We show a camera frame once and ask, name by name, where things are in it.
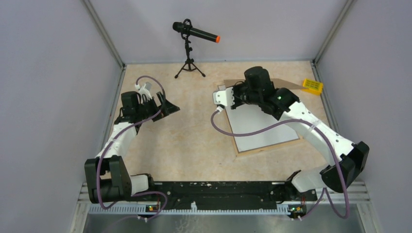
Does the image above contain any black microphone orange tip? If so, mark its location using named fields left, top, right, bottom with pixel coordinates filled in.
left=172, top=22, right=220, bottom=43

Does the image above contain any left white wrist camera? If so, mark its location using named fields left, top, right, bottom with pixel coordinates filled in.
left=135, top=82, right=153, bottom=101

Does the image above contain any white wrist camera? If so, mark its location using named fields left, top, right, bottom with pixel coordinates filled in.
left=212, top=87, right=234, bottom=107
left=135, top=82, right=153, bottom=101

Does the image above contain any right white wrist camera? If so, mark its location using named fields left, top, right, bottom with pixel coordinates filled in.
left=212, top=87, right=234, bottom=107

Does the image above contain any aluminium rail front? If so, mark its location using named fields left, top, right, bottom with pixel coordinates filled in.
left=69, top=182, right=384, bottom=233

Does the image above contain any printed photo sheet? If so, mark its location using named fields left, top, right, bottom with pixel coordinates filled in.
left=223, top=103, right=300, bottom=153

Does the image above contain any black tripod mic stand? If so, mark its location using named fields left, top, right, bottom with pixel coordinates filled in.
left=174, top=18, right=206, bottom=79

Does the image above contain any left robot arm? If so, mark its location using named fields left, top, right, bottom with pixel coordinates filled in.
left=84, top=91, right=180, bottom=204

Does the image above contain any brown cardboard backing board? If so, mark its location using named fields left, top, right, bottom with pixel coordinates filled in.
left=223, top=79, right=307, bottom=90

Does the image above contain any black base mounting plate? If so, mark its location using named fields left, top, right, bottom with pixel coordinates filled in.
left=125, top=181, right=318, bottom=211

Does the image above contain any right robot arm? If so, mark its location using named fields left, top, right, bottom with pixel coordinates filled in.
left=230, top=66, right=369, bottom=200

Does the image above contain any yellow rectangular block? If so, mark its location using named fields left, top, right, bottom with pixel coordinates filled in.
left=302, top=79, right=324, bottom=96

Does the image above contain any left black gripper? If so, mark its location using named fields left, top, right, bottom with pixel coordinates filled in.
left=136, top=91, right=179, bottom=121

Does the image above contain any light wooden picture frame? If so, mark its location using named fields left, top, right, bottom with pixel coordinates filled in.
left=217, top=84, right=305, bottom=158

